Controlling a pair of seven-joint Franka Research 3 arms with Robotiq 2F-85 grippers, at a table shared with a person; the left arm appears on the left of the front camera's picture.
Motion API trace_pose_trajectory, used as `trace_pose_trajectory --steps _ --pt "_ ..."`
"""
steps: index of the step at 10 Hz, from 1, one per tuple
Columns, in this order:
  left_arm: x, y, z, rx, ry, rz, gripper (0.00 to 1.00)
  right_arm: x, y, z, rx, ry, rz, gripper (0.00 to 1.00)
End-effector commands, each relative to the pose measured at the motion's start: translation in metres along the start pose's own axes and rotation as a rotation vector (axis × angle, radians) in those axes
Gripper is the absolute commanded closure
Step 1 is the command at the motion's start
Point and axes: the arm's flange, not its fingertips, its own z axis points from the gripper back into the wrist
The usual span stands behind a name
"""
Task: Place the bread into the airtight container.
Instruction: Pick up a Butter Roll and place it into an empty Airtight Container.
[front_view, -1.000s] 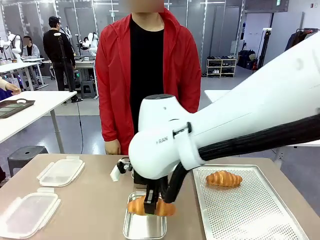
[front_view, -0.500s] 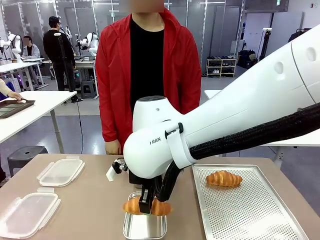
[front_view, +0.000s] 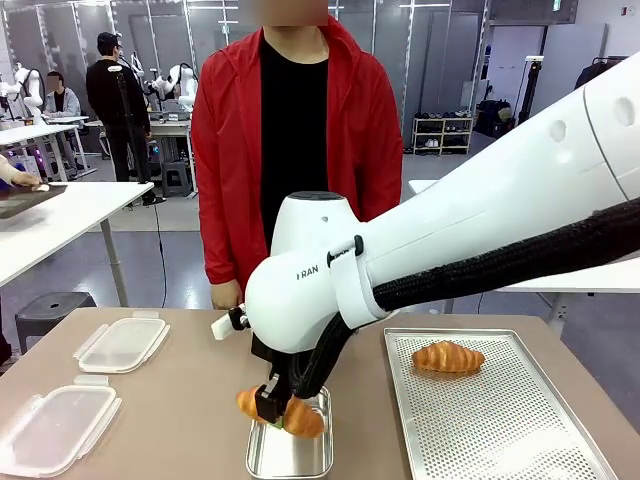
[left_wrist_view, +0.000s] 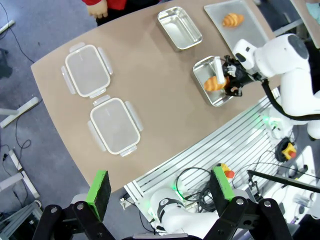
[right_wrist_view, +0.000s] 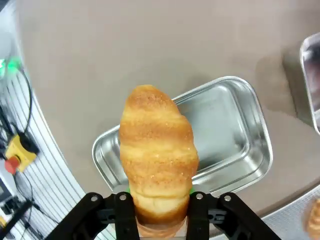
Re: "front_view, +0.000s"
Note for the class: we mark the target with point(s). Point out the person's right hand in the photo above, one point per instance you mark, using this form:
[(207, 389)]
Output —
[(225, 296)]

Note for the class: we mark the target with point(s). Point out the seated person in grey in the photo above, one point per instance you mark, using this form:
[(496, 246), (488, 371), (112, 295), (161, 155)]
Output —
[(61, 102)]

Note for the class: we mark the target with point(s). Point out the black pole with white top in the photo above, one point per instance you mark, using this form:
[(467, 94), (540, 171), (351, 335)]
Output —
[(529, 90)]

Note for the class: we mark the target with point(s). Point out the black tripod pole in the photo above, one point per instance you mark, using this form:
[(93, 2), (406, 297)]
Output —
[(131, 130)]

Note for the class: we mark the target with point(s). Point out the white shoe rack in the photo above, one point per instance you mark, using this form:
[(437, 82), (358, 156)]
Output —
[(442, 135)]

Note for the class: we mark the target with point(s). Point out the black plastic stool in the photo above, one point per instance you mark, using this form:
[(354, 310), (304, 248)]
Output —
[(55, 307)]

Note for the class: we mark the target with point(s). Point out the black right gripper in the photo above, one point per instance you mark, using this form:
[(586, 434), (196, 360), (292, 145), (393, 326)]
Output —
[(275, 361)]

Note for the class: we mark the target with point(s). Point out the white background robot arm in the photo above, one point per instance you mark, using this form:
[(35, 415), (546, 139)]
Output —
[(31, 92), (180, 87)]

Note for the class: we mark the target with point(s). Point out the bystander's hand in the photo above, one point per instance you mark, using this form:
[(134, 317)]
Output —
[(27, 180)]

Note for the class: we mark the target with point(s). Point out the person in red jacket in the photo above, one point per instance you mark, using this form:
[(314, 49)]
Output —
[(295, 135)]

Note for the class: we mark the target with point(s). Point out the golden brown croissant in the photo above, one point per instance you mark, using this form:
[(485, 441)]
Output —
[(447, 357), (306, 419)]

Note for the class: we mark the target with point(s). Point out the perforated metal baking tray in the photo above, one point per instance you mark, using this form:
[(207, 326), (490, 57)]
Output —
[(495, 420)]

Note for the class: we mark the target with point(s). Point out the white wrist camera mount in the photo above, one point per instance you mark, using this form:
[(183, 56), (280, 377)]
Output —
[(225, 327)]

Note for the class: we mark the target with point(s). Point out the grey step stool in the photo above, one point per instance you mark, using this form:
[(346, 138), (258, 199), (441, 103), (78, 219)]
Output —
[(177, 179)]

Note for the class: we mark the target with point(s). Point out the man in black cap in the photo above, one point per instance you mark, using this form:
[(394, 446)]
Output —
[(117, 100)]

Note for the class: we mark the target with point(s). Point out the clear plastic container lid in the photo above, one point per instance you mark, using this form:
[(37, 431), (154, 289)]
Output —
[(52, 432), (122, 346)]

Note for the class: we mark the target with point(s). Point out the dark board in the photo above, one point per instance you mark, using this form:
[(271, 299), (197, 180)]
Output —
[(27, 201)]

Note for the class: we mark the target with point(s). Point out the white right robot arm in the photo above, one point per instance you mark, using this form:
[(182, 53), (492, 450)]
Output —
[(500, 200)]

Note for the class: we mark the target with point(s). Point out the white background desk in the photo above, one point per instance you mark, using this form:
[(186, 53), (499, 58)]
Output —
[(35, 135)]

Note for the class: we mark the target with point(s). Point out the black bag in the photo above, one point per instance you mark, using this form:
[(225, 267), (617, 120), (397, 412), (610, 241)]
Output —
[(495, 117)]

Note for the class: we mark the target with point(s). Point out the hanging clothes on rack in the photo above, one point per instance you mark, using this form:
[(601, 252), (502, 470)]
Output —
[(595, 75)]

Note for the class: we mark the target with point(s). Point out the stainless steel food container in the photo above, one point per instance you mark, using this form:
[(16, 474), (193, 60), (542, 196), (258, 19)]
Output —
[(285, 456)]

